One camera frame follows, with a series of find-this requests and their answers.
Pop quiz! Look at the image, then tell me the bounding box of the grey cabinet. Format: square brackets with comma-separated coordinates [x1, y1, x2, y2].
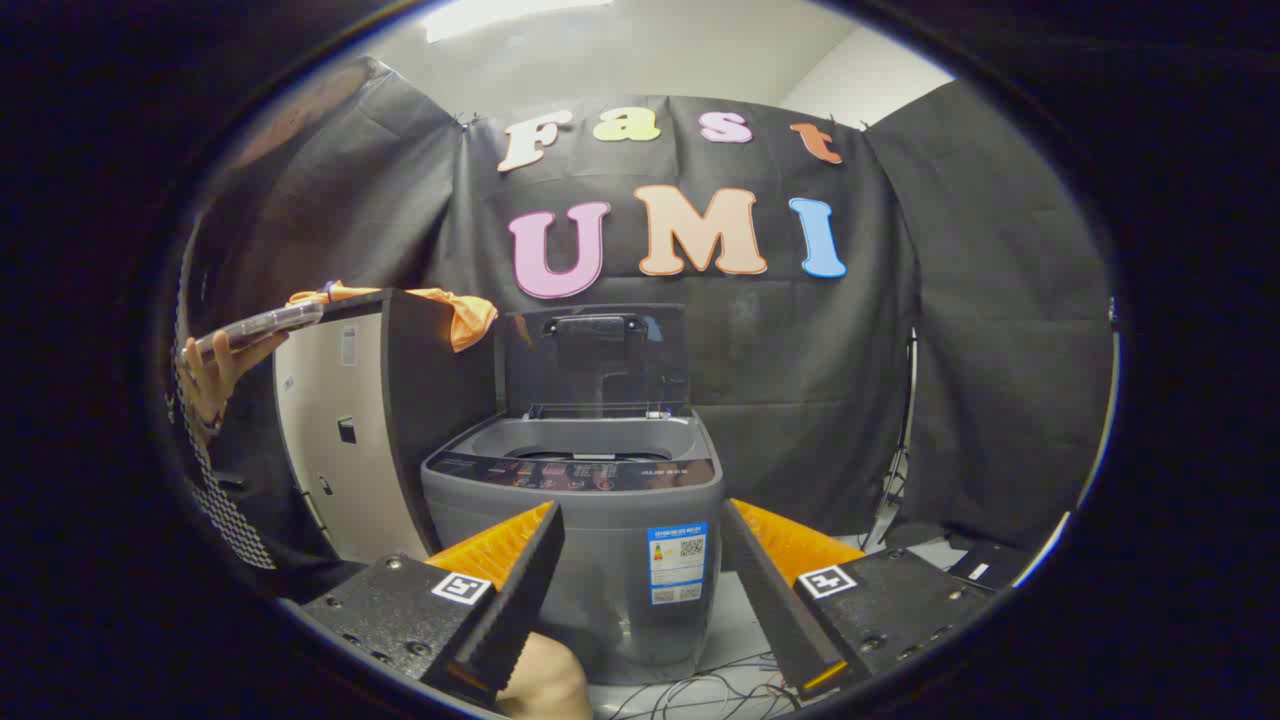
[272, 288, 498, 566]

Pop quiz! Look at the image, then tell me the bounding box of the black backdrop cloth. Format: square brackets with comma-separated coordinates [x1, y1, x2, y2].
[180, 55, 1116, 551]

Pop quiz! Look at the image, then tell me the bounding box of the black device box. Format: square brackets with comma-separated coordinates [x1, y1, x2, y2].
[945, 540, 1036, 591]

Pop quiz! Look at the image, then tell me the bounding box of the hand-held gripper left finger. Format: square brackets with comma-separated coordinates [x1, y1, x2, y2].
[300, 500, 566, 706]

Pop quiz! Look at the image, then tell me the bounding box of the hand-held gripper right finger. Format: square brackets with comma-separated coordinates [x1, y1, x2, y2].
[722, 498, 996, 701]

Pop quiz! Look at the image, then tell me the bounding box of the person's checkered sleeve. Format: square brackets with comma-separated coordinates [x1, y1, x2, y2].
[165, 280, 276, 571]

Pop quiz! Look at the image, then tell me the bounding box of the person's knee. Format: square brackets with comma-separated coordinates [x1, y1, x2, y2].
[497, 632, 593, 720]

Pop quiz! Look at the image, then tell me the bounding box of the orange garment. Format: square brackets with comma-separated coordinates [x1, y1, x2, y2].
[288, 281, 498, 353]

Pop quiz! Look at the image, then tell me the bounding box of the grey washing machine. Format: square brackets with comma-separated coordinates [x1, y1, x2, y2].
[420, 408, 726, 686]

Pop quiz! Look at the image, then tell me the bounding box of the bundle of thin cables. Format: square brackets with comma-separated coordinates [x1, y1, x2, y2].
[600, 650, 801, 720]

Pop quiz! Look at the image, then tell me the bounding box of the clear-cased smartphone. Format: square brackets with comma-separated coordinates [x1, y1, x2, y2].
[185, 302, 326, 361]

